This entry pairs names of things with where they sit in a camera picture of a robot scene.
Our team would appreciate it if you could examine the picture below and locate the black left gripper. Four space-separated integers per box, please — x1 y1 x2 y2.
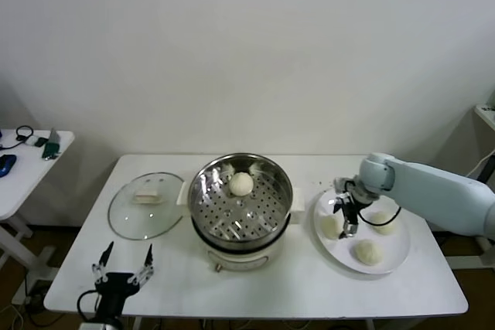
91 240 155 318

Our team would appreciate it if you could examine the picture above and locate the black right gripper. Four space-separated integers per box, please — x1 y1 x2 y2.
331 190 360 240

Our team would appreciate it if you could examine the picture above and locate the white steamed baozi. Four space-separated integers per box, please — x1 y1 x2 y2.
320 215 343 240
370 210 398 236
353 240 384 267
227 171 255 197

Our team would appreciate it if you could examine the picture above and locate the glass pot lid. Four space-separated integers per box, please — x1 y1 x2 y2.
108 171 186 241

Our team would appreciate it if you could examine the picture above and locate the stainless steel steamer basket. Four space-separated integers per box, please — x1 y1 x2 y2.
176 153 306 245

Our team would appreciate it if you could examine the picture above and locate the white round plate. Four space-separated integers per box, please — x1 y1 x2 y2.
312 185 412 275

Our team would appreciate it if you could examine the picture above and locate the white electric pot base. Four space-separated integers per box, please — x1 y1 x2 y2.
184 206 303 274

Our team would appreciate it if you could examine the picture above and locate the white side table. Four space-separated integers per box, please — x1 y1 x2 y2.
0 128 76 304

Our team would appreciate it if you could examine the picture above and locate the green and grey gadget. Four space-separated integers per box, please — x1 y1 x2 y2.
41 128 63 161

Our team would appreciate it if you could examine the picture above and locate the blue computer mouse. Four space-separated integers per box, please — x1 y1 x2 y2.
0 154 18 179

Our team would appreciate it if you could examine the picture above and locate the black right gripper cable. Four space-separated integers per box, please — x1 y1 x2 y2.
357 206 403 227

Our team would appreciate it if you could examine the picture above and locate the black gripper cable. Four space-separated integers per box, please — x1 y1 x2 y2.
357 206 403 227
77 289 100 321

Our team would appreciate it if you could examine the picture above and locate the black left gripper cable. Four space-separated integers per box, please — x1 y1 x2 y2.
77 289 100 321

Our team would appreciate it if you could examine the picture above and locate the black floor cable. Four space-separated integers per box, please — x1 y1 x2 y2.
26 304 59 328

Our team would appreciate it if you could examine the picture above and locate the white floor cable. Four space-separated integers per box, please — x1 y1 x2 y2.
0 302 25 330

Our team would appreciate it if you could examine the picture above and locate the white stand frame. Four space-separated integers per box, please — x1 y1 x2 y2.
432 229 495 271

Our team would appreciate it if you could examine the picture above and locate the white hanging cable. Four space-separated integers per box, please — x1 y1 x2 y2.
463 151 495 180

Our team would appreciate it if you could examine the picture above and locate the black power adapter with cord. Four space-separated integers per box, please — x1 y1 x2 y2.
477 159 495 185

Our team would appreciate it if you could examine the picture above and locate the black looped cable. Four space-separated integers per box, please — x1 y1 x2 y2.
0 125 36 150

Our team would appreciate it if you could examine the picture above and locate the white wall shelf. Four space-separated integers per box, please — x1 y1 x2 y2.
474 104 495 130

